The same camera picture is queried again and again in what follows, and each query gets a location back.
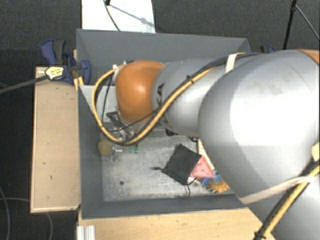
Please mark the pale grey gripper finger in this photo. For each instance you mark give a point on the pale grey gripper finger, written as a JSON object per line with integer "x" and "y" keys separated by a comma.
{"x": 118, "y": 148}
{"x": 114, "y": 157}

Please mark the beige round ball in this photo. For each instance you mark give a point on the beige round ball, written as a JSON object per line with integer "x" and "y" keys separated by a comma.
{"x": 105, "y": 148}

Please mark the grey metal bin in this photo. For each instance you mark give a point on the grey metal bin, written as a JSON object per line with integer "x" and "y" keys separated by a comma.
{"x": 140, "y": 174}

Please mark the pale wood board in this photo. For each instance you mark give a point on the pale wood board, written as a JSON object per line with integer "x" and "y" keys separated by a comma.
{"x": 56, "y": 144}

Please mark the pink patterned cloth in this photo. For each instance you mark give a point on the pink patterned cloth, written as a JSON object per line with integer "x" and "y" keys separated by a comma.
{"x": 203, "y": 170}

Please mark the blue and orange toy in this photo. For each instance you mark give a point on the blue and orange toy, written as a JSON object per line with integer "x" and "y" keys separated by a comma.
{"x": 217, "y": 185}

